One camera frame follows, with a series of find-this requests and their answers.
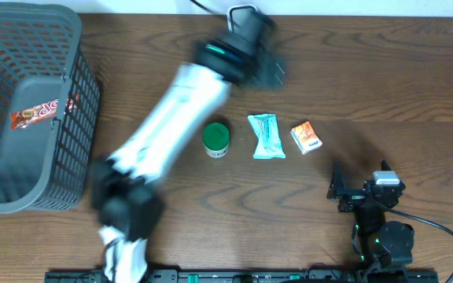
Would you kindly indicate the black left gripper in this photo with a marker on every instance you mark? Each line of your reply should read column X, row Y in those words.
column 259, row 49

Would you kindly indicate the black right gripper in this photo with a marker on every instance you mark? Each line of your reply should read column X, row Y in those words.
column 353, row 196

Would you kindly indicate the orange tissue packet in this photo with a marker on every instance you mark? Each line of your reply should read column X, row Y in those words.
column 305, row 137

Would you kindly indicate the green flushable wipes packet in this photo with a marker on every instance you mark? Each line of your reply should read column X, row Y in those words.
column 269, row 145

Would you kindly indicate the red chocolate bar wrapper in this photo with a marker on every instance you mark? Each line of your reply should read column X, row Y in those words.
column 35, row 114

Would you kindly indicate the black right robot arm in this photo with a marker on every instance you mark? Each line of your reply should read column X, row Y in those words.
column 382, row 244

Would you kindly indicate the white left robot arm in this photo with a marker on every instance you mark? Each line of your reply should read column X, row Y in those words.
column 124, row 190

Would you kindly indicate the white barcode scanner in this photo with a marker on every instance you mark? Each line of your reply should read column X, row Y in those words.
column 237, row 15

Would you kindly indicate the green lid white jar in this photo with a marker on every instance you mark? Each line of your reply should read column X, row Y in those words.
column 216, row 140

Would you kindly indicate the grey plastic shopping basket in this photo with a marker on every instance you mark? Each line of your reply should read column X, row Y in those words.
column 44, row 166

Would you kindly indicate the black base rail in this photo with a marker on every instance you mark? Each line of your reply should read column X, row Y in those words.
column 261, row 276

